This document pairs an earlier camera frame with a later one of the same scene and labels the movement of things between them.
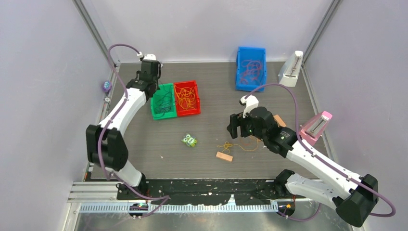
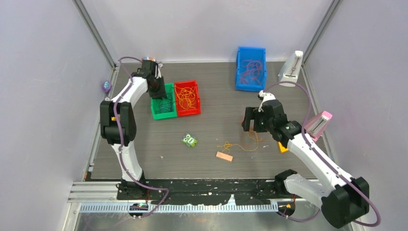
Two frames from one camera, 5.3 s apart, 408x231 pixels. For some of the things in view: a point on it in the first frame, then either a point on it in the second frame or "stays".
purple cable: x=165 y=105 stays
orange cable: x=252 y=71 stays
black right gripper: x=232 y=128 -> x=252 y=114
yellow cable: x=186 y=98 stays
